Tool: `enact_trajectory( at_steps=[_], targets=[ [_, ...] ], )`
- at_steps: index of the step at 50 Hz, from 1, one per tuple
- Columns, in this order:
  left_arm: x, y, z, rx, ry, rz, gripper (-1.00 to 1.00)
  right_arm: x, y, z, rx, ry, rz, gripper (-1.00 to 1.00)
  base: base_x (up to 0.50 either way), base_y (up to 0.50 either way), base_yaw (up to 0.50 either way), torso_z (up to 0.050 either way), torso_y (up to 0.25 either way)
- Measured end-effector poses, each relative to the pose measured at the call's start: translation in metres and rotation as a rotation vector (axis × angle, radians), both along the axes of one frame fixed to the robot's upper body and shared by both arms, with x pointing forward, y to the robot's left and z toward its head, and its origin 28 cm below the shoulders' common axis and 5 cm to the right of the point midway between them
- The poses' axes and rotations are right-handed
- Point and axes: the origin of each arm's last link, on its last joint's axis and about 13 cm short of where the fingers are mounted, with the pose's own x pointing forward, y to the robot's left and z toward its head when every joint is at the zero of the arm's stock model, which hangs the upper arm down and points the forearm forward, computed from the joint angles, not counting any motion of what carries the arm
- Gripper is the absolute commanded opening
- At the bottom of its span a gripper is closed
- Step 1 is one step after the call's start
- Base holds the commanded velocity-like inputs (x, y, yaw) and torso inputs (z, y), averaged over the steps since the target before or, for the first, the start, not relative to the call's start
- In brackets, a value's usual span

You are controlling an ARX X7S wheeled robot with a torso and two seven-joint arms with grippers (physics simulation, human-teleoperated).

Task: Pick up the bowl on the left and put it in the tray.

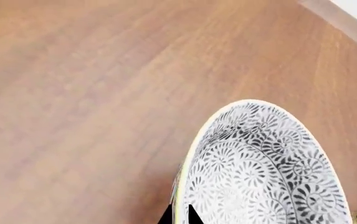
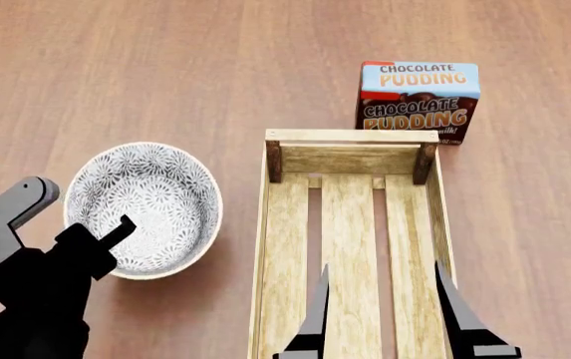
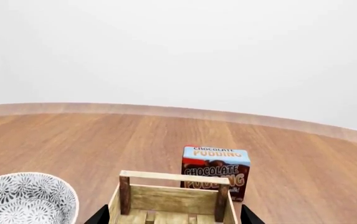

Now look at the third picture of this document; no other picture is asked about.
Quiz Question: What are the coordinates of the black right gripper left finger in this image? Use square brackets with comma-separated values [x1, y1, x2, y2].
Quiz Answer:
[83, 203, 110, 224]

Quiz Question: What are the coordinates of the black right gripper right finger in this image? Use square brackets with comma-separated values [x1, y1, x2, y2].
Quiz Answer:
[240, 203, 264, 224]

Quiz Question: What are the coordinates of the white floral patterned bowl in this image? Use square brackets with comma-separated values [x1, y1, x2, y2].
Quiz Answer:
[0, 172, 80, 224]

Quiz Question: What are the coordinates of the chocolate pudding box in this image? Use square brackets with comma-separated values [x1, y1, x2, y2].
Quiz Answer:
[180, 146, 251, 203]

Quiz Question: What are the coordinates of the wooden crate tray with handle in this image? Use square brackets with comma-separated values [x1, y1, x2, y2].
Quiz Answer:
[108, 170, 239, 224]

